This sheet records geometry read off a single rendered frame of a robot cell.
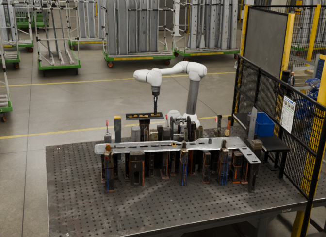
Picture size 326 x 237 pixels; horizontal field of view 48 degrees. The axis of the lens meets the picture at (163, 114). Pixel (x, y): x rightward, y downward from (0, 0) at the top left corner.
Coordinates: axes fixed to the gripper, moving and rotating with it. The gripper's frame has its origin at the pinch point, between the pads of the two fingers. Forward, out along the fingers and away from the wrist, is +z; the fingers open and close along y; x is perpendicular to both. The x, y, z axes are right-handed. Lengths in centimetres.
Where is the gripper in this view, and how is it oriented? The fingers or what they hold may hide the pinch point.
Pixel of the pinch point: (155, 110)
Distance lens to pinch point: 353.1
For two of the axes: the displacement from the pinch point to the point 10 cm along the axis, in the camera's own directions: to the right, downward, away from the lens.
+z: -0.3, 9.3, 3.7
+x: 10.0, 0.3, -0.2
